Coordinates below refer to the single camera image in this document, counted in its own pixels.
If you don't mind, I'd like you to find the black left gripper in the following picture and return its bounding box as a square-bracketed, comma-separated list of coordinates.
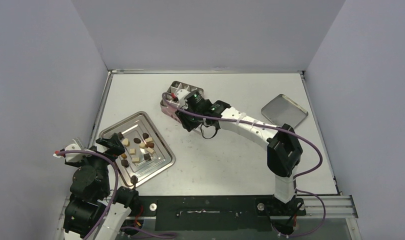
[67, 132, 125, 196]

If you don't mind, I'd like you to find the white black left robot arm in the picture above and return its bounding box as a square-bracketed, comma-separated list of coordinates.
[54, 133, 144, 240]

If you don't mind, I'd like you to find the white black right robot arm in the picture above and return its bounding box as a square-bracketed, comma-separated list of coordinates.
[167, 89, 303, 214]

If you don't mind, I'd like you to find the white heart chocolate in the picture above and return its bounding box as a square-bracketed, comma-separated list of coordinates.
[122, 138, 130, 147]
[139, 142, 147, 149]

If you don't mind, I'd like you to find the dark oval chocolate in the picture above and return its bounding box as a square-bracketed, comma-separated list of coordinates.
[133, 137, 141, 144]

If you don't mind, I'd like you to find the dark brown square chocolate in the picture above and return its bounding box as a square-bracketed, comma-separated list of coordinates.
[143, 153, 152, 161]

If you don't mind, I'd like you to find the pink grid chocolate box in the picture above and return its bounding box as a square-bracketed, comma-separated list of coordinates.
[159, 81, 204, 123]

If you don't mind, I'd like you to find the large steel tray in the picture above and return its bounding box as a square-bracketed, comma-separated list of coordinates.
[99, 111, 176, 188]

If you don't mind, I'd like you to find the small square metal lid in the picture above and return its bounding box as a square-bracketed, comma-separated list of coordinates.
[261, 94, 309, 129]

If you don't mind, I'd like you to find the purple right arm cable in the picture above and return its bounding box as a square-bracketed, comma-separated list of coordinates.
[161, 92, 327, 238]

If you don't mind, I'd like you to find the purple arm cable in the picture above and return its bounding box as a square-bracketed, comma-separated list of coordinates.
[161, 92, 327, 238]
[58, 150, 179, 240]

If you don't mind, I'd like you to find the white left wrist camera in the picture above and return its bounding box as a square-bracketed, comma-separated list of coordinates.
[53, 138, 85, 164]

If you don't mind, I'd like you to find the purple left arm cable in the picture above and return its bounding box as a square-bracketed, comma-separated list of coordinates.
[58, 150, 179, 240]

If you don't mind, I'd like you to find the black mounting base plate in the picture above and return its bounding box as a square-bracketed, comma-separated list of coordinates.
[140, 195, 307, 233]

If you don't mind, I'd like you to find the aluminium rail frame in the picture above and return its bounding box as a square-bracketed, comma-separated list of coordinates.
[56, 195, 359, 240]

